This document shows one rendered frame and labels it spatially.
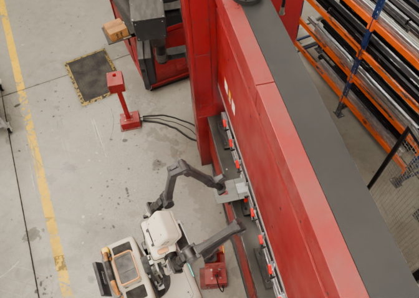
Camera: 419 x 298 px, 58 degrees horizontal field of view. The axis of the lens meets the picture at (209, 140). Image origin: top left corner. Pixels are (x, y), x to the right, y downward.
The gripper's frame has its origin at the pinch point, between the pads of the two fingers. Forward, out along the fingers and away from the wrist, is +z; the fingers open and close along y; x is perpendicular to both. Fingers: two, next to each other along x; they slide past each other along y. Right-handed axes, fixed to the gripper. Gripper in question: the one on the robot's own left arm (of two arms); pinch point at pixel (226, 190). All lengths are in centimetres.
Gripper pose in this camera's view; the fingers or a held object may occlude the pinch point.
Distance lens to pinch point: 297.5
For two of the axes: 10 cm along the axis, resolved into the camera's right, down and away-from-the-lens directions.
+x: -8.3, 4.6, 3.1
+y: -2.2, -7.9, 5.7
